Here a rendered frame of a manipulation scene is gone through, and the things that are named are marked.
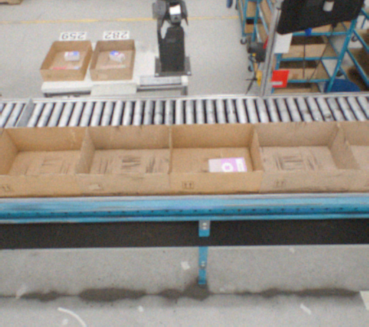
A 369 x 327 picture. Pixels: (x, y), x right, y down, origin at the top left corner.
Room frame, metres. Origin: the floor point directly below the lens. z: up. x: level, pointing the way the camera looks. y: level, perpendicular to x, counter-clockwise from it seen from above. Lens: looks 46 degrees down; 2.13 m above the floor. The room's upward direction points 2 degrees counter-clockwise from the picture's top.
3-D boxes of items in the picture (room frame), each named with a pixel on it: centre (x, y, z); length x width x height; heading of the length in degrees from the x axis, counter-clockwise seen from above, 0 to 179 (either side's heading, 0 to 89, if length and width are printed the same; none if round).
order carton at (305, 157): (1.00, -0.52, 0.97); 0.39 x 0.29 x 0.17; 89
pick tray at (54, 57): (2.13, 0.82, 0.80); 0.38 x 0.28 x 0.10; 179
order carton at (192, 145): (1.00, -0.13, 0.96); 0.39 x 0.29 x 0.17; 89
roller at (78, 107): (1.47, 0.68, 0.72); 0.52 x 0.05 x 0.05; 179
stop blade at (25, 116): (1.48, 0.97, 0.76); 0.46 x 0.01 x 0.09; 179
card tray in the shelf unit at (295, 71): (2.36, -0.90, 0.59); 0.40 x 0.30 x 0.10; 177
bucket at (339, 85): (2.34, -1.39, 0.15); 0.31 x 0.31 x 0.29
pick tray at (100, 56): (2.12, 0.49, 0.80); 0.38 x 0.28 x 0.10; 0
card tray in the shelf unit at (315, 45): (2.36, -0.89, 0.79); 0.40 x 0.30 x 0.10; 0
